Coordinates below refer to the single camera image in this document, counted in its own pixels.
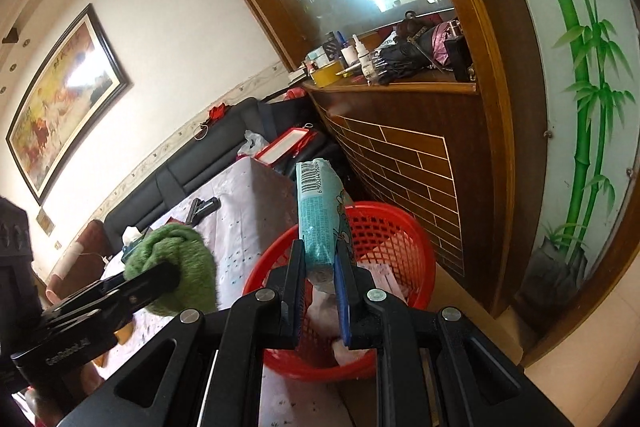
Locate yellow tape roll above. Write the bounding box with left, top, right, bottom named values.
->
left=310, top=61, right=345, bottom=88

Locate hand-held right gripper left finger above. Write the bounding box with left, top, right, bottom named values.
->
left=57, top=241, right=307, bottom=427

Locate black elongated object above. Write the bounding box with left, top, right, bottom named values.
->
left=186, top=196, right=222, bottom=226

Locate black folded umbrella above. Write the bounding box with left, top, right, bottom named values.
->
left=375, top=42, right=432, bottom=84

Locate red plastic mesh basket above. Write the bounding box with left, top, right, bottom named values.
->
left=242, top=202, right=437, bottom=383

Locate small wall plaque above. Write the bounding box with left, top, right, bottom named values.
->
left=36, top=206, right=56, bottom=236

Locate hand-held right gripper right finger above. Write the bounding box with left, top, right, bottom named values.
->
left=335, top=241, right=573, bottom=427

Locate black leather sofa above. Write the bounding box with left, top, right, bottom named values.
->
left=102, top=96, right=321, bottom=253

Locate black box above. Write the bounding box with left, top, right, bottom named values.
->
left=444, top=36, right=476, bottom=82

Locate bamboo painted glass panel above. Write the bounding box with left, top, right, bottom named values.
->
left=475, top=0, right=640, bottom=308

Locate white dropper bottle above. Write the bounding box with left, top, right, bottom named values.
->
left=351, top=34, right=377, bottom=84

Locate red white gift bag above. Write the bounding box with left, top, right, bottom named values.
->
left=252, top=126, right=322, bottom=168

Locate clear plastic bag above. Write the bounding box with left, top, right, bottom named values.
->
left=236, top=130, right=271, bottom=158

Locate green towel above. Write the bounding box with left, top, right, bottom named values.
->
left=121, top=223, right=219, bottom=317

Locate dark green tissue box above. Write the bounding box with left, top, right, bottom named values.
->
left=120, top=226, right=153, bottom=260

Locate white paper wad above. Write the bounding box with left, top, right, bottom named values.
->
left=306, top=277, right=366, bottom=367

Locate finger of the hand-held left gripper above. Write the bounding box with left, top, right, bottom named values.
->
left=42, top=260, right=182, bottom=324
left=50, top=296, right=151, bottom=344

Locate brown armchair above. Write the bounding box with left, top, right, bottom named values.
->
left=47, top=219, right=113, bottom=303

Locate framed horse painting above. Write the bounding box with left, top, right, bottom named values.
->
left=6, top=3, right=135, bottom=206

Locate pink cloth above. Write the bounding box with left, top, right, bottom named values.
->
left=429, top=21, right=463, bottom=64

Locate teal tissue packet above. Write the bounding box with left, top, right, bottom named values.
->
left=295, top=159, right=347, bottom=284

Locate floral lilac tablecloth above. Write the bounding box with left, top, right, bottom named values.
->
left=97, top=154, right=361, bottom=427

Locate wooden glass partition cabinet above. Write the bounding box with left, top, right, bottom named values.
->
left=185, top=0, right=551, bottom=358

